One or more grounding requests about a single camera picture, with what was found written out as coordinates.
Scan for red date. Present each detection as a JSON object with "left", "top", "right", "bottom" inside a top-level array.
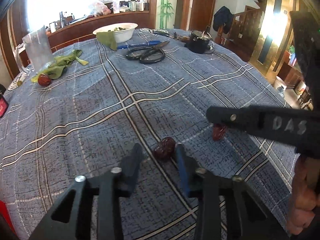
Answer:
[
  {"left": 153, "top": 137, "right": 176, "bottom": 161},
  {"left": 37, "top": 74, "right": 52, "bottom": 87},
  {"left": 212, "top": 124, "right": 228, "bottom": 141}
]

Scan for person right hand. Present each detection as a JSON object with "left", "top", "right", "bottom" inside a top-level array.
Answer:
[{"left": 287, "top": 155, "right": 319, "bottom": 235}]

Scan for red shallow box tray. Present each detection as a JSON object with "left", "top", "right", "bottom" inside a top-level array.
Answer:
[{"left": 0, "top": 201, "right": 16, "bottom": 233}]

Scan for wooden stair railing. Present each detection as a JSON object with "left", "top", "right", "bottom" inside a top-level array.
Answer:
[{"left": 214, "top": 6, "right": 264, "bottom": 62}]

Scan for dark jacket on railing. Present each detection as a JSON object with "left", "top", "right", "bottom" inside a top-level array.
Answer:
[{"left": 213, "top": 6, "right": 234, "bottom": 34}]

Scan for black cup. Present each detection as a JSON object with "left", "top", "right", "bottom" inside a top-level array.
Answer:
[{"left": 184, "top": 26, "right": 213, "bottom": 54}]

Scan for wooden door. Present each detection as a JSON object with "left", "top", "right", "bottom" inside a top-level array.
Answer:
[{"left": 188, "top": 0, "right": 216, "bottom": 30}]

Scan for blue plaid tablecloth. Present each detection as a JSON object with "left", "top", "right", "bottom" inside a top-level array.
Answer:
[{"left": 1, "top": 39, "right": 297, "bottom": 239}]

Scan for red label black jar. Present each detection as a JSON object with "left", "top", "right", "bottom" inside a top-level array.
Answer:
[{"left": 0, "top": 84, "right": 9, "bottom": 118}]

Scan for red date by leaves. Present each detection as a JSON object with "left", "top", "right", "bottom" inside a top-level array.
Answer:
[{"left": 37, "top": 74, "right": 52, "bottom": 87}]

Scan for white round plate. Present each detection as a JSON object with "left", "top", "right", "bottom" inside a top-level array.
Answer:
[{"left": 7, "top": 72, "right": 27, "bottom": 91}]

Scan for green vegetable leaves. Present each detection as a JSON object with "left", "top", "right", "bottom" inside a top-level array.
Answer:
[{"left": 31, "top": 49, "right": 88, "bottom": 83}]

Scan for blue pen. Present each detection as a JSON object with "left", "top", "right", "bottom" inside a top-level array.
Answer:
[{"left": 117, "top": 40, "right": 161, "bottom": 50}]

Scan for black scissors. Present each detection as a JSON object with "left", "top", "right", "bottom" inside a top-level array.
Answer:
[{"left": 126, "top": 40, "right": 170, "bottom": 64}]

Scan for clear glass pitcher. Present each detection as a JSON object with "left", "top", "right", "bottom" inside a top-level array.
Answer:
[{"left": 15, "top": 25, "right": 55, "bottom": 75}]

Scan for white bowl with greens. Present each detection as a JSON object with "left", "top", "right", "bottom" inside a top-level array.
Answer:
[{"left": 93, "top": 23, "right": 138, "bottom": 50}]

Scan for wooden window counter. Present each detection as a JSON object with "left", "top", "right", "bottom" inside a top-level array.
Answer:
[{"left": 7, "top": 10, "right": 151, "bottom": 55}]

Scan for plastic bag on counter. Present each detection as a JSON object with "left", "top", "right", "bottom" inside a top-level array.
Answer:
[{"left": 92, "top": 0, "right": 111, "bottom": 17}]

